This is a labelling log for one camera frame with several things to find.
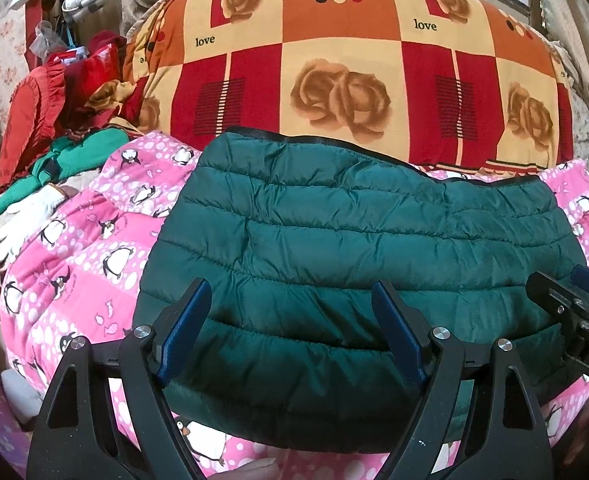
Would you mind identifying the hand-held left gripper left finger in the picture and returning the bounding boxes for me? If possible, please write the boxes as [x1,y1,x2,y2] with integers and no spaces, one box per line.
[27,279,213,480]

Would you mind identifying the green puffer jacket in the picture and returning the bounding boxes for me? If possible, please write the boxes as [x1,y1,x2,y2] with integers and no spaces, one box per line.
[134,132,589,456]

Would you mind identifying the shiny red cloth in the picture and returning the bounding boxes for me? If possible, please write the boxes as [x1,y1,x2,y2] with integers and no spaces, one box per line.
[49,30,128,128]

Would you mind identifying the rose print checked blanket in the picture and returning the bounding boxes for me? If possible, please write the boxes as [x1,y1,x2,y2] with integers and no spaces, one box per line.
[124,0,577,181]

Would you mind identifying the green garment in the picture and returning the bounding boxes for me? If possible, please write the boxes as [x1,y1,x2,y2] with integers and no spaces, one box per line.
[0,127,131,221]

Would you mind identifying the golden brown cloth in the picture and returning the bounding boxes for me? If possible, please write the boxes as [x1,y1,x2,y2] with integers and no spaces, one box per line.
[82,80,142,123]

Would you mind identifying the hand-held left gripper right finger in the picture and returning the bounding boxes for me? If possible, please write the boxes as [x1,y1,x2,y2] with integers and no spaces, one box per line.
[373,280,558,480]

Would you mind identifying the pink penguin print blanket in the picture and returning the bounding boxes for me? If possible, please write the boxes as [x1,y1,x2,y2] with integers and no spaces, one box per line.
[0,130,589,480]

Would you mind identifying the white fluffy blanket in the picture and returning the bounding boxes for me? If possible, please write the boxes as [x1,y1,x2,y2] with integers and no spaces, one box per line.
[0,182,72,281]

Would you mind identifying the clear plastic bag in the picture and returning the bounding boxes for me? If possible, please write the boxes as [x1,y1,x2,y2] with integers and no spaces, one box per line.
[29,0,110,56]

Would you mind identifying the red ruffled cushion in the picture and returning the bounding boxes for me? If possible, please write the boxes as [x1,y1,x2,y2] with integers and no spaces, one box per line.
[0,62,68,188]

